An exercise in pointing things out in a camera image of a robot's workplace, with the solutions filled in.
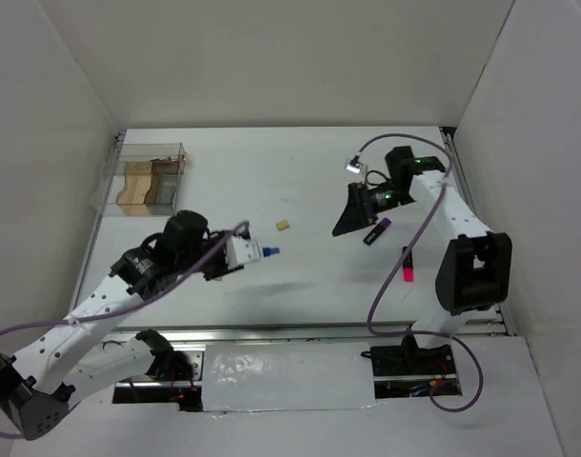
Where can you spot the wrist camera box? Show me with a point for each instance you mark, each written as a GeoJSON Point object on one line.
{"type": "Point", "coordinates": [356, 166]}
{"type": "Point", "coordinates": [240, 251]}

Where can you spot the black purple usb stick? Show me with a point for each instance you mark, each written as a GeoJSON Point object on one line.
{"type": "Point", "coordinates": [377, 232]}

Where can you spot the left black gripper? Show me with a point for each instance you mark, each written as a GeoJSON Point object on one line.
{"type": "Point", "coordinates": [222, 268]}

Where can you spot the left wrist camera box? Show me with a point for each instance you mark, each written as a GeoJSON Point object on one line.
{"type": "Point", "coordinates": [240, 251]}

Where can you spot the white tape sheet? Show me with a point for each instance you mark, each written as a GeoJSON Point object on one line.
{"type": "Point", "coordinates": [287, 377]}

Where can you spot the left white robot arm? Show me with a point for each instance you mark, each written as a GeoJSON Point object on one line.
{"type": "Point", "coordinates": [43, 382]}

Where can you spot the pink highlighter black cap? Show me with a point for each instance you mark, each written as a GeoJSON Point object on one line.
{"type": "Point", "coordinates": [407, 265]}

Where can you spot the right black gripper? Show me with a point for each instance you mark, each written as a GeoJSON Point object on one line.
{"type": "Point", "coordinates": [355, 214]}

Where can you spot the clear plastic organizer box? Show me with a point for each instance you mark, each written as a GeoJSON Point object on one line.
{"type": "Point", "coordinates": [111, 174]}

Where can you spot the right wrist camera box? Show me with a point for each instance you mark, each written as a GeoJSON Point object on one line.
{"type": "Point", "coordinates": [356, 166]}

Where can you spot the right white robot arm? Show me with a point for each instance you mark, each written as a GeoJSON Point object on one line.
{"type": "Point", "coordinates": [475, 271]}

